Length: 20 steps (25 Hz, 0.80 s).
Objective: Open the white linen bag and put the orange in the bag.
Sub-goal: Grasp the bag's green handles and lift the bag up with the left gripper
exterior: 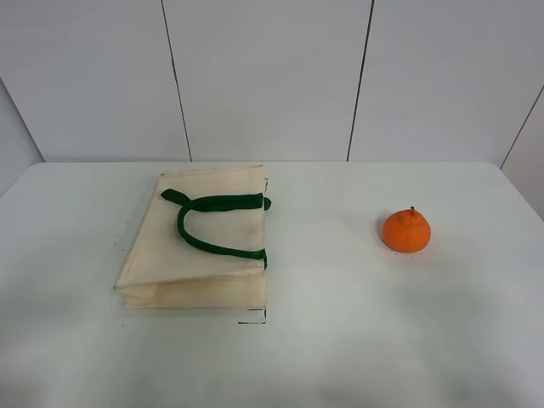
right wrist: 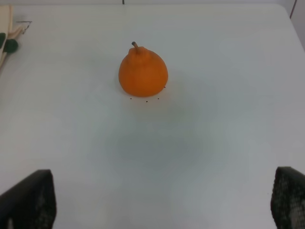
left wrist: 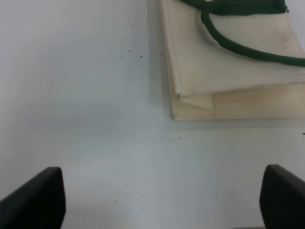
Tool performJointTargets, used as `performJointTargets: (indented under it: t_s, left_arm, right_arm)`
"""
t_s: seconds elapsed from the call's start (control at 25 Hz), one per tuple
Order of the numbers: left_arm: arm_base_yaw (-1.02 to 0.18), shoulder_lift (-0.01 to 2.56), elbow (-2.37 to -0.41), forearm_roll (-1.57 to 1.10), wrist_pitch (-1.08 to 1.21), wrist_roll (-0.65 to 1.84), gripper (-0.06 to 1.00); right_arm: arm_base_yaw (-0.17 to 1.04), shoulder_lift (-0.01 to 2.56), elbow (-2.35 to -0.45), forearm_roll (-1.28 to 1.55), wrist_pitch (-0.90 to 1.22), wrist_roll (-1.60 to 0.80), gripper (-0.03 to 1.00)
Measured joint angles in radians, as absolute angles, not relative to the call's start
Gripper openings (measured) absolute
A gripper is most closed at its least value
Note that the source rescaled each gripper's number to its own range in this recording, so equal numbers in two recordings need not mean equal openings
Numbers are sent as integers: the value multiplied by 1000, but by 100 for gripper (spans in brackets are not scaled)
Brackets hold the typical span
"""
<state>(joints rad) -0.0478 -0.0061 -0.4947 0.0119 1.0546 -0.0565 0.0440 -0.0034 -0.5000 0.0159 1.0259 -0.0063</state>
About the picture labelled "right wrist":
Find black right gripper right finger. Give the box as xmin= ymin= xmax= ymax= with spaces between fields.
xmin=270 ymin=167 xmax=305 ymax=229

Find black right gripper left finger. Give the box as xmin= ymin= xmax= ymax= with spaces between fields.
xmin=0 ymin=169 xmax=57 ymax=229

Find orange with stem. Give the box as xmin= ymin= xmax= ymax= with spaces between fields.
xmin=118 ymin=42 xmax=168 ymax=97

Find white linen bag green handles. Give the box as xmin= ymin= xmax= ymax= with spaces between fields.
xmin=0 ymin=5 xmax=25 ymax=67

